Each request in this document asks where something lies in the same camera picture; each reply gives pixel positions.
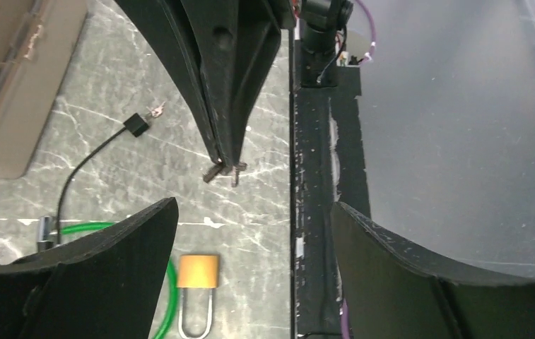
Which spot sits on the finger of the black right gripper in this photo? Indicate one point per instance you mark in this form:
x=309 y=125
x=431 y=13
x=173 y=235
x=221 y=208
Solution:
x=234 y=44
x=166 y=27

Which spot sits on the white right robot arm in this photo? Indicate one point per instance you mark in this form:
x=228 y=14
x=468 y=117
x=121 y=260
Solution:
x=322 y=21

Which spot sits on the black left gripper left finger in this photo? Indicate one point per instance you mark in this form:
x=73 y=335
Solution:
x=103 y=285

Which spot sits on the brass padlock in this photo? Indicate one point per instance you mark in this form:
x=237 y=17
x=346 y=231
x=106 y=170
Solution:
x=197 y=271

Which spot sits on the green cable lock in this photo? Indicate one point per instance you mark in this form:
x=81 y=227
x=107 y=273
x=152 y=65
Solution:
x=45 y=240

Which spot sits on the silver cable lock keys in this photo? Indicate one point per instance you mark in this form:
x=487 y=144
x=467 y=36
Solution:
x=221 y=169

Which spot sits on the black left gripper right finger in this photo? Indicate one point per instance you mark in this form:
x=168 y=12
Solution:
x=396 y=288

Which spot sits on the brown plastic toolbox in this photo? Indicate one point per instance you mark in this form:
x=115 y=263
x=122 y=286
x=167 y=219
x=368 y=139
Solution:
x=37 y=41

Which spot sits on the black cable padlock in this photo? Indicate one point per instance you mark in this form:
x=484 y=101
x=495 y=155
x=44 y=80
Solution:
x=136 y=125

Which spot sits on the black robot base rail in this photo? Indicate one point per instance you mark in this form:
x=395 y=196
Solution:
x=324 y=132

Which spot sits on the silver key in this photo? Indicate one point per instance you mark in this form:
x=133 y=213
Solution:
x=155 y=112

